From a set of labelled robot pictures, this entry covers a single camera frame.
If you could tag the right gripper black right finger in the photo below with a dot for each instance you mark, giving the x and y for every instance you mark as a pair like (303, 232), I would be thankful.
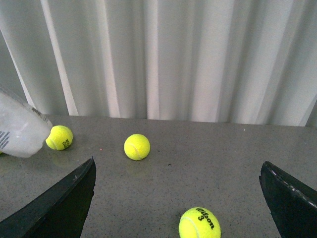
(292, 204)

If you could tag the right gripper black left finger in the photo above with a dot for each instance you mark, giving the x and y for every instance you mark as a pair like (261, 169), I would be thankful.
(60, 212)

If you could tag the clear Wilson tennis ball can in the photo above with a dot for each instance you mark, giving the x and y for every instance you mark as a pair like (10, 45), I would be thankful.
(23, 129)

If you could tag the yellow tennis ball right centre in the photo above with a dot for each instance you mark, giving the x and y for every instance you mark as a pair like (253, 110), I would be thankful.
(60, 138)

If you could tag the yellow Wilson 3 tennis ball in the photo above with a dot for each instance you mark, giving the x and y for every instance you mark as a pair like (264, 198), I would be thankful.
(199, 222)

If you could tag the yellow tennis ball far right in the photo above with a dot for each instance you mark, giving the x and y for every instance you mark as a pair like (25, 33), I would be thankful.
(137, 147)

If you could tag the white pleated curtain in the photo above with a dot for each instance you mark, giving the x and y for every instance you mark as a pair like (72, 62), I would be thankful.
(236, 61)

